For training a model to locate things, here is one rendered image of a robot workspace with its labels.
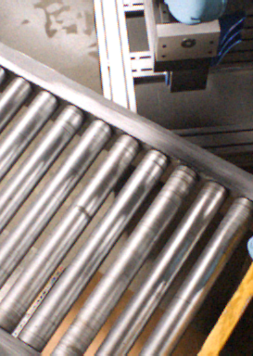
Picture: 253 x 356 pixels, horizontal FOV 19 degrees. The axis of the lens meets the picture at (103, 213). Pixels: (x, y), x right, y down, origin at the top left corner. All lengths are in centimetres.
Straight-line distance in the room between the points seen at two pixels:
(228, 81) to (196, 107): 13
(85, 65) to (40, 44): 18
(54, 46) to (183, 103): 59
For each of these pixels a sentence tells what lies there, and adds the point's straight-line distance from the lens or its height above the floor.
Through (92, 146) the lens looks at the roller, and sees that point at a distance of 146.
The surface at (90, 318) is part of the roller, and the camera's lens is 132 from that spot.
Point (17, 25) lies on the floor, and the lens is 267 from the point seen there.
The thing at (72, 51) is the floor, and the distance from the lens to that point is 258.
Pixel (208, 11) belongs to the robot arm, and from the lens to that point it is 116.
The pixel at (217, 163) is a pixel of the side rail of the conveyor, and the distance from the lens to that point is 144.
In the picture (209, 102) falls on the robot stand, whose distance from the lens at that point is 222.
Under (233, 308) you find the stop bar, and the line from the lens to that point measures 131.
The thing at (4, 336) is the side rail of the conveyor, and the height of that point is 80.
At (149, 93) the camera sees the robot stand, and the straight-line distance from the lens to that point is 223.
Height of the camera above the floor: 206
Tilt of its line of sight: 65 degrees down
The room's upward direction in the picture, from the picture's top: 3 degrees counter-clockwise
